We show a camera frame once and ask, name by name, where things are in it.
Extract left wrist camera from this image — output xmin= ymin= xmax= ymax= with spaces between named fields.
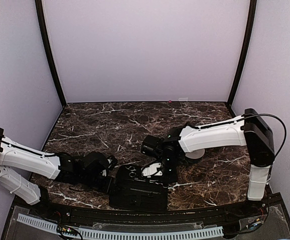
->
xmin=82 ymin=151 xmax=110 ymax=175

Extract black hair clip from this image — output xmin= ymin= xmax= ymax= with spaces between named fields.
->
xmin=128 ymin=195 xmax=151 ymax=206

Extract black front rail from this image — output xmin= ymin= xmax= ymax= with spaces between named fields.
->
xmin=1 ymin=193 xmax=290 ymax=240

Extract black frame post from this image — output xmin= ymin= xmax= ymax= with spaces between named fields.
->
xmin=34 ymin=0 xmax=67 ymax=108
xmin=226 ymin=0 xmax=257 ymax=109

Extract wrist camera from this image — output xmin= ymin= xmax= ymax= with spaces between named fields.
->
xmin=140 ymin=135 xmax=162 ymax=157
xmin=82 ymin=151 xmax=110 ymax=175

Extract white and teal bowl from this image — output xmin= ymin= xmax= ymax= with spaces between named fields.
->
xmin=184 ymin=149 xmax=205 ymax=164

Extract right black frame post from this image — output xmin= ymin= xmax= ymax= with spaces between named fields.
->
xmin=226 ymin=0 xmax=257 ymax=109

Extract black zippered tool case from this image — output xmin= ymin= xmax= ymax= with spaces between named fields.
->
xmin=109 ymin=164 xmax=168 ymax=213

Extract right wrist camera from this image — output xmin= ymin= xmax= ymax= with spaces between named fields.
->
xmin=140 ymin=135 xmax=162 ymax=157

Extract silver scissors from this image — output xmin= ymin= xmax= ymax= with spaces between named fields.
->
xmin=125 ymin=165 xmax=142 ymax=178

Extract white slotted cable duct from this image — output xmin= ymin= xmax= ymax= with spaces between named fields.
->
xmin=16 ymin=213 xmax=224 ymax=240

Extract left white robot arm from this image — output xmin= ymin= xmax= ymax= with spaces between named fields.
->
xmin=0 ymin=128 xmax=118 ymax=218

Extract left black frame post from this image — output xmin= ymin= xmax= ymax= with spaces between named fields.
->
xmin=34 ymin=0 xmax=67 ymax=108

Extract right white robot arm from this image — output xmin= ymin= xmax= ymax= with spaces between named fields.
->
xmin=140 ymin=108 xmax=279 ymax=217

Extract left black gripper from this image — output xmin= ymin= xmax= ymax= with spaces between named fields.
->
xmin=79 ymin=173 xmax=122 ymax=196

